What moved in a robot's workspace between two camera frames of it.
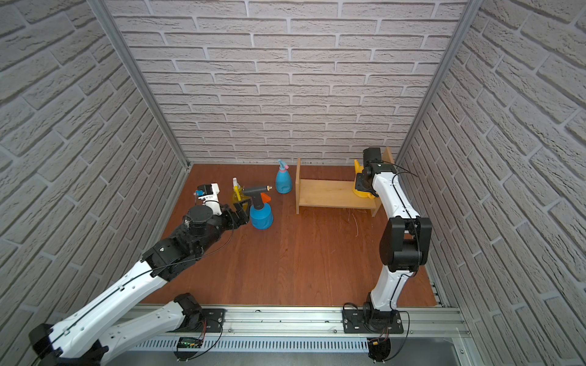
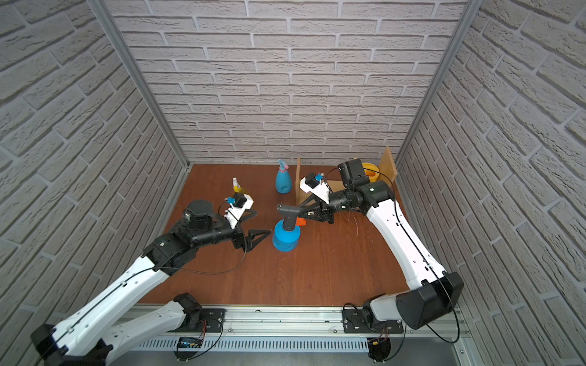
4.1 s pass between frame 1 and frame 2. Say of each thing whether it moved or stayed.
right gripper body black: moved
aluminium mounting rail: stayed
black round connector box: stayed
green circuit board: stayed
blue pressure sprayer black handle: moved
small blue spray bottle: stayed
